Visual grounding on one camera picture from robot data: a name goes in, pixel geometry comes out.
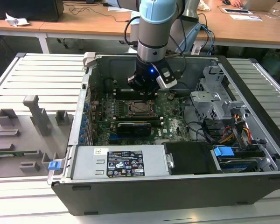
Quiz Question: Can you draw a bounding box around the crumpled white paper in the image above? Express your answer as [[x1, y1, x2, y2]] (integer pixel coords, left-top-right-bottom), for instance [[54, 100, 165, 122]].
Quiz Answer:
[[5, 13, 30, 27]]

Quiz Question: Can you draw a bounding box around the wooden desk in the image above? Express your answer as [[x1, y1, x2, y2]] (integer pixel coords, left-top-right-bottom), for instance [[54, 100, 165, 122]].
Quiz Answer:
[[0, 0, 280, 56]]

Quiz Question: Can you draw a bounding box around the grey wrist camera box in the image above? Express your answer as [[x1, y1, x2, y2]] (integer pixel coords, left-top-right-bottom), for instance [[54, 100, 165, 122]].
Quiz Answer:
[[126, 75, 138, 86]]

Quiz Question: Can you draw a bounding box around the pale blue teach pendant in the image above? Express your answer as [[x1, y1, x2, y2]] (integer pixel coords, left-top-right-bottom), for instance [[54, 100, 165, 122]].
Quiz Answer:
[[177, 23, 201, 55]]

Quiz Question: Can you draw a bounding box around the hard disk with blue label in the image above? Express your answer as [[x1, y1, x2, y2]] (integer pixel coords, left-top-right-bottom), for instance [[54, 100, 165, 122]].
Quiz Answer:
[[218, 157, 264, 174]]

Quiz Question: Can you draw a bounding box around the white tablet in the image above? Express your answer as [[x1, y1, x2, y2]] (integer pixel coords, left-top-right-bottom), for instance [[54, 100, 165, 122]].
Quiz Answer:
[[223, 7, 251, 14]]

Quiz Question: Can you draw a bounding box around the green motherboard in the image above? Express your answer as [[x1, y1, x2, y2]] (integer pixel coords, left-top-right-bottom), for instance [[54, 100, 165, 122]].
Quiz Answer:
[[90, 90, 194, 145]]

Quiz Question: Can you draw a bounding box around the blue disk carrier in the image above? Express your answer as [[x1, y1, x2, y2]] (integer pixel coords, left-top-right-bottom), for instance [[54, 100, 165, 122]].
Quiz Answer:
[[213, 145, 235, 163]]

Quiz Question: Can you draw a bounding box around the yellow red wire bundle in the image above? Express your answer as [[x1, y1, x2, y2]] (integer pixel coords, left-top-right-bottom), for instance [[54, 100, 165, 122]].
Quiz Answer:
[[219, 113, 252, 145]]

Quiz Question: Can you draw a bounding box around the grey case latch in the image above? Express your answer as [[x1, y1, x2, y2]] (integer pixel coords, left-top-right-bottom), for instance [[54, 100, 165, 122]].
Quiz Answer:
[[83, 51, 97, 69]]

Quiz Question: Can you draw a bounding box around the teal chair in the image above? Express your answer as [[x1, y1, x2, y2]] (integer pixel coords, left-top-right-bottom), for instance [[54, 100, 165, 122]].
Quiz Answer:
[[262, 50, 280, 76]]

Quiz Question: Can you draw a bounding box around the black box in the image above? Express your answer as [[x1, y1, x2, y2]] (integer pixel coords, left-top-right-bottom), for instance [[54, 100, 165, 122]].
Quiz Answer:
[[0, 0, 64, 23]]

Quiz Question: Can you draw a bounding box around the CPU socket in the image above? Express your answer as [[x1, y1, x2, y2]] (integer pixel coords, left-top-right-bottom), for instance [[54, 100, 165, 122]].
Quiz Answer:
[[125, 99, 159, 119]]

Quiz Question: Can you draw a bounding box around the blue cable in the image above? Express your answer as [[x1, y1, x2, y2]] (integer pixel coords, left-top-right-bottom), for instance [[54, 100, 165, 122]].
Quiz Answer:
[[200, 23, 217, 57]]

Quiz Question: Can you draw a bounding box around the black and grey PC case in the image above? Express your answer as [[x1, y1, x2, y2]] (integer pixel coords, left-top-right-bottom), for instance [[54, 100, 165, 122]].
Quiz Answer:
[[48, 51, 280, 216]]

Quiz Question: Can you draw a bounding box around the metal wire locking lever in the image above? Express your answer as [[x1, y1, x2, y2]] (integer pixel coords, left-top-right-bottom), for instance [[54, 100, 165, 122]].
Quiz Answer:
[[128, 113, 158, 118]]

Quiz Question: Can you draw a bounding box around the silver metal drive cage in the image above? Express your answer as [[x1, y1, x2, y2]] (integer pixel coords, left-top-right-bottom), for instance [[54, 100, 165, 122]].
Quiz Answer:
[[190, 65, 250, 122]]

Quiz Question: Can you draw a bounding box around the black graphics card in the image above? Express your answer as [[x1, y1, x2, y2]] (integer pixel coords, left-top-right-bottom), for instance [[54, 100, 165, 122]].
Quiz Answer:
[[116, 121, 152, 138]]

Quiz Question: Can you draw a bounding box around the green RAM stick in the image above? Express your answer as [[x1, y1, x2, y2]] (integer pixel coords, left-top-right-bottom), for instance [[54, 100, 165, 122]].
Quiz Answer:
[[0, 150, 39, 157]]

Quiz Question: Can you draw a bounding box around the silver power supply with label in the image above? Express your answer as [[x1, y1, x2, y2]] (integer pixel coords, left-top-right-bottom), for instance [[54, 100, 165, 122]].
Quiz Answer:
[[71, 144, 168, 180]]

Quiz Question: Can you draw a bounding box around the silver laptop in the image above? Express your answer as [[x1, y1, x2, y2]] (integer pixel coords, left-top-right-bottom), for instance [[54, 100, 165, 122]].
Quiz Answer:
[[242, 0, 279, 12]]

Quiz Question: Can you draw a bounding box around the white paper sheet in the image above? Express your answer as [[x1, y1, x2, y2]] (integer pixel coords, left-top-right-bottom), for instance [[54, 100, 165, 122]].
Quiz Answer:
[[229, 14, 264, 22]]

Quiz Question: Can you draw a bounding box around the blue case latch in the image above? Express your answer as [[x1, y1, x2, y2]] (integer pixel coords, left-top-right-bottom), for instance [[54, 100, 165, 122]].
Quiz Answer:
[[48, 161, 62, 171]]

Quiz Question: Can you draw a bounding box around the black RAM slot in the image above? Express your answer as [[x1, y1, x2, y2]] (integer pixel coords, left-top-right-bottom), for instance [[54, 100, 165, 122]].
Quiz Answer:
[[112, 119, 164, 124], [114, 90, 140, 96], [112, 116, 164, 121]]

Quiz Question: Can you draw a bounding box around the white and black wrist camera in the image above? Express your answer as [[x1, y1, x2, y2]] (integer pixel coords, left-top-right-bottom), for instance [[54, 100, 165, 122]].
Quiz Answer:
[[155, 67, 179, 90]]

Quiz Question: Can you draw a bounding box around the grey parts rack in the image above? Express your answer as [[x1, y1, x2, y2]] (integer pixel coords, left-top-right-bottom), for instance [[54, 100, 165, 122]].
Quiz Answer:
[[0, 94, 74, 179]]

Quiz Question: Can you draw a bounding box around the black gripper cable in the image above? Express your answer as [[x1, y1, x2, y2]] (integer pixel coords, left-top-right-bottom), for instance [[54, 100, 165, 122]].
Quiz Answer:
[[168, 18, 188, 80]]

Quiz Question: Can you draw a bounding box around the patterned beige cloth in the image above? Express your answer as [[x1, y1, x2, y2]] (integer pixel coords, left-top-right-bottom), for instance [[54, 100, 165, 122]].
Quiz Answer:
[[197, 0, 212, 12]]

